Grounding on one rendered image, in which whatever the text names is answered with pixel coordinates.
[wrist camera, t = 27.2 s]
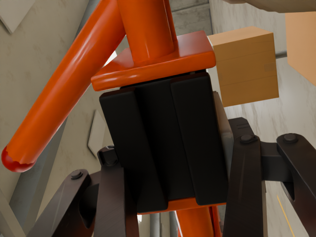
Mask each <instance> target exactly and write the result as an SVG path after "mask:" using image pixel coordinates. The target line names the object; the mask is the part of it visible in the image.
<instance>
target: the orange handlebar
mask: <svg viewBox="0 0 316 237"><path fill-rule="evenodd" d="M117 3H118V7H119V10H120V14H121V18H122V21H123V25H124V28H125V32H126V36H127V40H128V43H129V47H130V50H131V54H132V58H133V61H135V62H143V61H148V60H153V59H156V58H160V57H163V56H166V55H169V54H171V53H172V52H174V45H173V42H174V41H176V40H177V36H176V32H175V27H174V21H173V16H172V12H171V7H170V3H169V0H117ZM174 212H175V216H176V219H177V223H178V225H177V227H176V234H177V237H222V234H223V225H224V222H223V221H222V220H221V219H220V214H219V209H218V206H209V207H201V208H193V209H186V210H178V211H174Z"/></svg>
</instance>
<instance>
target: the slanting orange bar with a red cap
mask: <svg viewBox="0 0 316 237"><path fill-rule="evenodd" d="M125 36H126V32H125V28H124V25H123V21H122V18H121V14H120V10H119V6H118V3H117V0H100V1H99V3H98V4H97V6H96V8H95V9H94V11H93V12H92V14H91V16H90V17H89V18H88V20H87V22H86V23H85V25H84V26H83V28H82V29H81V31H80V32H79V34H78V36H77V37H76V39H75V40H74V42H73V43H72V45H71V47H70V48H69V50H68V51H67V53H66V54H65V56H64V57H63V59H62V61H61V62H60V63H59V65H58V67H57V68H56V70H55V72H54V73H53V75H52V76H51V78H50V79H49V81H48V82H47V84H46V85H45V87H44V88H43V90H42V92H41V93H40V95H39V96H38V98H37V100H36V101H35V103H34V104H33V106H32V107H31V109H30V110H29V112H28V113H27V115H26V117H25V118H24V120H23V121H22V123H21V125H20V126H19V128H18V129H17V131H16V132H15V134H14V135H13V137H12V138H11V140H10V142H9V143H8V144H7V145H6V147H5V148H4V149H3V151H2V153H1V161H2V163H3V165H4V166H5V168H7V169H8V170H10V171H12V172H25V171H27V170H29V169H31V168H32V167H33V166H34V164H35V163H36V161H37V158H38V157H39V155H40V154H41V153H42V151H43V150H44V148H45V147H46V146H47V144H48V143H49V142H50V140H51V139H52V137H53V136H54V135H55V133H56V132H57V130H58V129H59V127H60V126H61V125H62V123H63V122H64V121H65V119H66V118H67V117H68V115H69V114H70V112H71V111H72V109H73V108H74V107H75V105H76V104H77V102H78V101H79V100H80V98H81V97H82V96H83V94H84V93H85V91H86V90H87V89H88V87H89V86H90V85H91V77H92V76H94V75H95V74H96V73H97V72H98V71H99V70H100V69H102V68H103V66H104V65H105V64H106V62H107V61H108V59H109V58H110V57H111V55H112V54H113V52H114V51H115V50H116V48H117V47H118V45H119V44H120V43H121V41H122V40H123V38H124V37H125Z"/></svg>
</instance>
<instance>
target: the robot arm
mask: <svg viewBox="0 0 316 237"><path fill-rule="evenodd" d="M213 96H214V102H215V107H216V113H217V118H218V124H219V129H220V135H221V142H222V147H223V153H224V158H225V164H226V169H227V175H228V181H229V187H228V195H227V203H226V210H225V218H224V225H223V234H222V237H268V225H267V207H266V184H265V181H276V182H280V184H281V186H282V188H283V190H284V192H285V194H286V195H287V197H288V199H289V201H290V203H291V204H292V206H293V208H294V210H295V212H296V214H297V215H298V217H299V219H300V221H301V223H302V225H303V226H304V228H305V230H306V232H307V233H308V235H309V237H316V149H315V148H314V147H313V146H312V145H311V144H310V143H309V141H308V140H307V139H306V138H305V137H304V136H302V135H300V134H296V133H288V134H283V135H280V136H279V137H277V139H276V142H262V141H260V138H259V137H258V136H257V135H255V134H254V132H253V130H252V129H251V127H250V125H249V123H248V121H247V119H245V118H243V117H239V118H232V119H227V116H226V113H225V110H224V107H223V105H222V102H221V99H220V96H219V93H218V92H216V91H213ZM97 156H98V159H99V161H100V164H101V170H100V171H98V172H95V173H93V174H89V173H88V170H86V169H79V170H75V171H73V172H71V173H70V174H69V175H68V176H67V177H66V178H65V179H64V181H63V183H62V184H61V185H60V187H59V188H58V190H57V191H56V193H55V194H54V196H53V197H52V198H51V200H50V201H49V203H48V205H47V206H46V208H45V209H44V210H43V212H42V213H41V215H40V216H39V218H38V219H37V220H36V222H35V223H34V225H33V227H32V228H31V230H30V231H29V232H28V234H27V235H26V237H92V234H93V233H94V236H93V237H139V227H138V216H137V206H136V203H135V200H134V199H133V198H132V195H131V192H130V189H129V186H128V183H127V179H126V172H125V170H124V168H123V167H121V165H120V162H119V158H118V156H117V153H116V150H115V147H114V145H109V146H106V147H103V148H102V149H100V150H99V151H98V152H97Z"/></svg>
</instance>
